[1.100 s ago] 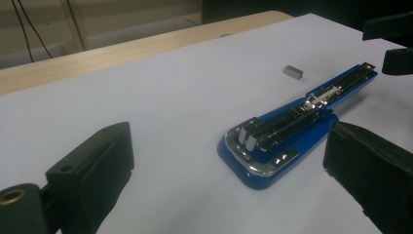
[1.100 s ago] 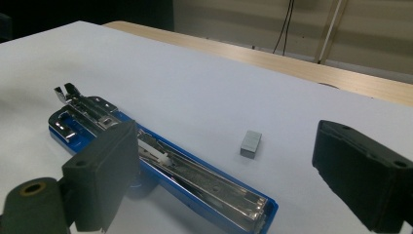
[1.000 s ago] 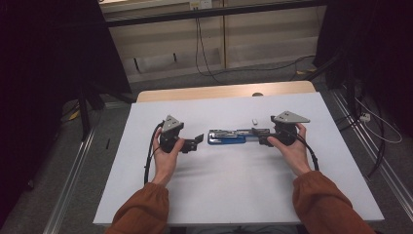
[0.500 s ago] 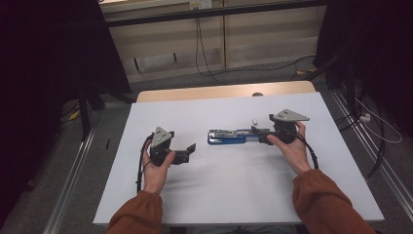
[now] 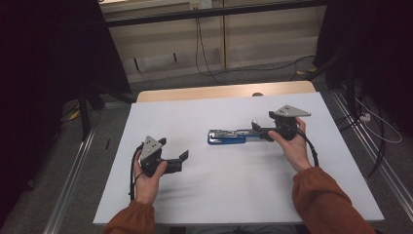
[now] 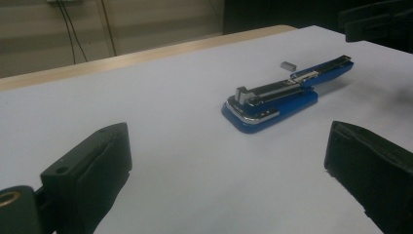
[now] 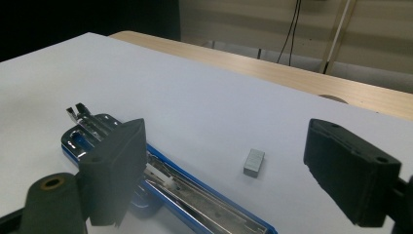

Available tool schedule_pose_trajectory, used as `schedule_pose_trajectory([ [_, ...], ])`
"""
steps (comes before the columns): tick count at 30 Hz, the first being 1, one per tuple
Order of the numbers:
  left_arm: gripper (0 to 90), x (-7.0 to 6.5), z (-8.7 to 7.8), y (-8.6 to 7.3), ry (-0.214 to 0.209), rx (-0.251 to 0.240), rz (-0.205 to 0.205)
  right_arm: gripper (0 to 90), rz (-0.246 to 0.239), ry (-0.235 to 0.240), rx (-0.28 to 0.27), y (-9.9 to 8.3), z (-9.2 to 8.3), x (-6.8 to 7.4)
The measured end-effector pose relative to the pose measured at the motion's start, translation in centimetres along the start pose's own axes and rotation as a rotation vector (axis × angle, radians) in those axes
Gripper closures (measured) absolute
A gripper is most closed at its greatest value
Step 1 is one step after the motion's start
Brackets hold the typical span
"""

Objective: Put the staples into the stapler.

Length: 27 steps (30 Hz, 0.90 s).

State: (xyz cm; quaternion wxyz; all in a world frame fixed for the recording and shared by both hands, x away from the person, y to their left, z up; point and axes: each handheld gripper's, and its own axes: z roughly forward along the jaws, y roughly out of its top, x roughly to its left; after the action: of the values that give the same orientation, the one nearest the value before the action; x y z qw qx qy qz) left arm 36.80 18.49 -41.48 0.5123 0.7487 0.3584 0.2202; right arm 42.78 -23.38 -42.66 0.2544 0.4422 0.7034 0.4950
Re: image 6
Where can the grey staple block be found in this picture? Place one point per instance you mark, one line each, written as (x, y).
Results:
(288, 66)

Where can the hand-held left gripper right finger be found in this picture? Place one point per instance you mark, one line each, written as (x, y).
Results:
(373, 175)

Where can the blue stapler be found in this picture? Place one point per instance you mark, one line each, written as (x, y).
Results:
(276, 104)

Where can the white table cover sheet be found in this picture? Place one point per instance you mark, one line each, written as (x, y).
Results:
(195, 178)

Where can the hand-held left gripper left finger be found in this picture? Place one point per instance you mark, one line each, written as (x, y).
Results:
(87, 175)

